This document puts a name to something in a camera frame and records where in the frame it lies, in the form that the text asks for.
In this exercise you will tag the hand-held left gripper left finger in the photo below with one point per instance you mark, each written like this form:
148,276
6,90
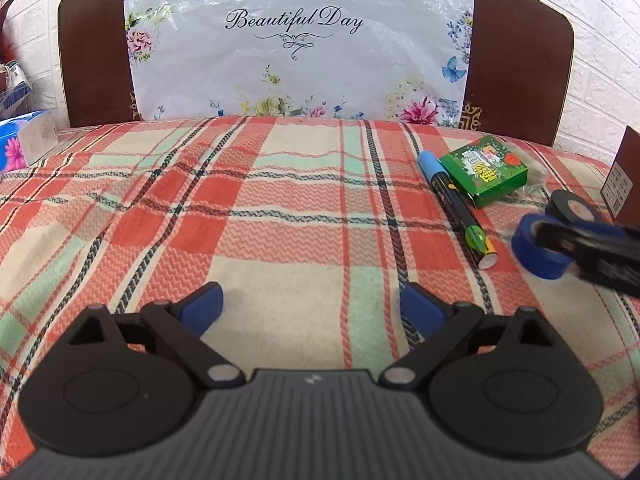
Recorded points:
202,306

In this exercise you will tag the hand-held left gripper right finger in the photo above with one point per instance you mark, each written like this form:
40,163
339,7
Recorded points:
420,310

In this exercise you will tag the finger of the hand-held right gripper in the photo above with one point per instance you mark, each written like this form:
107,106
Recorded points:
605,260

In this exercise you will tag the black tape roll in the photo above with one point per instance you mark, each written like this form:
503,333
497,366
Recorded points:
556,205

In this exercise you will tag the blue tape roll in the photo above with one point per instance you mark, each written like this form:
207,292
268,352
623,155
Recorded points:
525,249

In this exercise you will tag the brown cardboard box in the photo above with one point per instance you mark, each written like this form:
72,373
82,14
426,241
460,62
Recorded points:
625,175

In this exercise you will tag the blue-capped black marker pen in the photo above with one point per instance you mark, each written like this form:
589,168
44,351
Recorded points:
457,205

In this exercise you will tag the small green printed box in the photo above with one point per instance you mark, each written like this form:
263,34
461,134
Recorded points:
480,172

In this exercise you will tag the clear plastic wrapper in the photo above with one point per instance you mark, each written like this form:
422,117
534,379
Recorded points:
535,176

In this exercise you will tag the plaid blanket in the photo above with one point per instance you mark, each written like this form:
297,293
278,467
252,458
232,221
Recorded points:
300,220

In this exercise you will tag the blue floral tissue pack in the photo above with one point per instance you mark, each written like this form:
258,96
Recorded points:
20,140

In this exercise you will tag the floral printed plastic bag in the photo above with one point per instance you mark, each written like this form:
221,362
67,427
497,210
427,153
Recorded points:
300,70

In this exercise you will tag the brown wooden headboard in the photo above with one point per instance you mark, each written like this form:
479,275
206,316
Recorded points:
95,60

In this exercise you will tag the white and blue packets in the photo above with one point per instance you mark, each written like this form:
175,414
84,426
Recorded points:
12,87

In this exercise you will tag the red feather decoration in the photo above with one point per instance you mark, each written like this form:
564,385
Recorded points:
7,25

